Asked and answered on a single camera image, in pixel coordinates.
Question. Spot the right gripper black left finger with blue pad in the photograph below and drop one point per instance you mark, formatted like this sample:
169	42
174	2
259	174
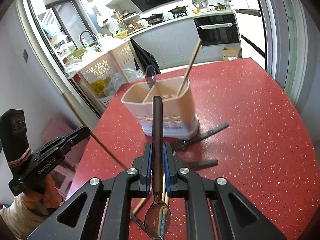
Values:
100	209

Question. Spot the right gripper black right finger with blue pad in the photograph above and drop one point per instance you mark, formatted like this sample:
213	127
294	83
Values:
214	209

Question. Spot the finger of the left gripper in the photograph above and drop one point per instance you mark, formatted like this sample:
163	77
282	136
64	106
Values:
77	133

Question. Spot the dark-handled metal spoon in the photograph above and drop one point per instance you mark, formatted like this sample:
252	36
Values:
158	216

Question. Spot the dark-handled utensil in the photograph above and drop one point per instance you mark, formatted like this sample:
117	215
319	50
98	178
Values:
201	164

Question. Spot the black kitchen faucet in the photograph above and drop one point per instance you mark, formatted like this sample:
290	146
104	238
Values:
87	39

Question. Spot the person's left hand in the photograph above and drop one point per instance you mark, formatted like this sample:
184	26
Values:
51	198

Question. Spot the pink plastic stool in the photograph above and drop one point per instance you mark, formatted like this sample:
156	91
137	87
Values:
57	134

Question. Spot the beige perforated storage cart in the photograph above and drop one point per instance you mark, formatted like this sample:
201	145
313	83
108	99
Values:
103	70

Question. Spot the black hanging bag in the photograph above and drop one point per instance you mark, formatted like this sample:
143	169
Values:
145	58

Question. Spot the beige plastic utensil holder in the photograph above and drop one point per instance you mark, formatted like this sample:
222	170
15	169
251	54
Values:
179	112

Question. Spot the black wok on stove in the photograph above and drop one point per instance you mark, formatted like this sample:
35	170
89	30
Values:
154	19

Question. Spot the black pan on stove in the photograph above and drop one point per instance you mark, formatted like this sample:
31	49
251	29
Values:
179	10

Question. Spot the cardboard box on floor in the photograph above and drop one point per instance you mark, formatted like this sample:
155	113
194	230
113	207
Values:
231	53

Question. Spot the black built-in oven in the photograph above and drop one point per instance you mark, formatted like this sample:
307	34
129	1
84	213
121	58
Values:
217	29

